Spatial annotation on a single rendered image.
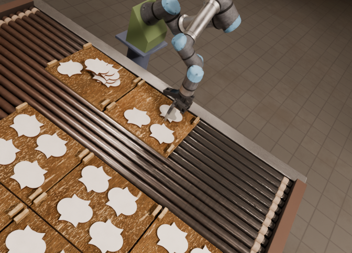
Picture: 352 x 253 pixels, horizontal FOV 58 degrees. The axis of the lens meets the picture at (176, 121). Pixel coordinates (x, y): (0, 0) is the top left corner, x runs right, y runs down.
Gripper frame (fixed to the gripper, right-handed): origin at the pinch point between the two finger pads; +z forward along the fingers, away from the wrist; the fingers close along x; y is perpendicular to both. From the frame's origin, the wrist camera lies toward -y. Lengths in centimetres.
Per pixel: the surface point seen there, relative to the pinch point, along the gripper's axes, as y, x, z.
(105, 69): -44.1, -5.6, -2.3
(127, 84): -31.0, 0.1, 2.4
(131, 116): -13.8, -18.6, 0.4
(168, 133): 7.2, -13.0, -0.8
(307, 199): 125, 97, 87
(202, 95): -13, 136, 95
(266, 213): 70, -16, -1
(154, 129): 0.2, -16.8, -0.4
